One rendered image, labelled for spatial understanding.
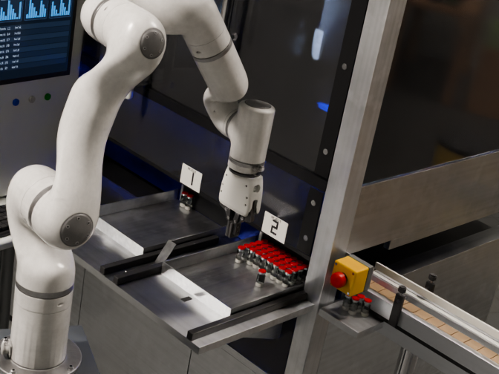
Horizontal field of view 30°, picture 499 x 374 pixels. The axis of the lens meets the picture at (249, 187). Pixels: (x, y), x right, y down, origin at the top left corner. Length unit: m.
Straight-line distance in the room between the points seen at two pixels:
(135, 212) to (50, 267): 0.84
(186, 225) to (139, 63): 1.02
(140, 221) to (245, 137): 0.68
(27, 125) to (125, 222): 0.45
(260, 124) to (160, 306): 0.53
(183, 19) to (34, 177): 0.43
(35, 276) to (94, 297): 1.26
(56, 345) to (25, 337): 0.07
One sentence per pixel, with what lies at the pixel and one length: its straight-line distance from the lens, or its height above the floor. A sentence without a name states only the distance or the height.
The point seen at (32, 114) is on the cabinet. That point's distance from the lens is 2.88.
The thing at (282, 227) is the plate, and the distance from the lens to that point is 2.45.
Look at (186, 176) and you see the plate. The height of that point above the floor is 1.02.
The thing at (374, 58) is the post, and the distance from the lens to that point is 2.19.
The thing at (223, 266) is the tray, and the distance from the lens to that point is 2.52.
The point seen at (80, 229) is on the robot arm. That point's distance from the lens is 1.83.
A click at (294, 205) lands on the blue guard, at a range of 2.40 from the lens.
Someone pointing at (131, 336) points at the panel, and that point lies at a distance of 3.06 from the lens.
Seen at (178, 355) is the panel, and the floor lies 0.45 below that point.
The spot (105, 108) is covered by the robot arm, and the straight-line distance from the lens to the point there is 1.82.
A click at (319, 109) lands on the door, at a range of 2.31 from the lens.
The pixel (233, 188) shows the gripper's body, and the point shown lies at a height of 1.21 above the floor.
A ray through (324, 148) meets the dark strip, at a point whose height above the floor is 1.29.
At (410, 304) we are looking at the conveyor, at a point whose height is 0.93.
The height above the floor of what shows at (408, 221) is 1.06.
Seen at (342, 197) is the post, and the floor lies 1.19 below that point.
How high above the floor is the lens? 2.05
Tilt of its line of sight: 23 degrees down
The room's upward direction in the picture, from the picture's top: 11 degrees clockwise
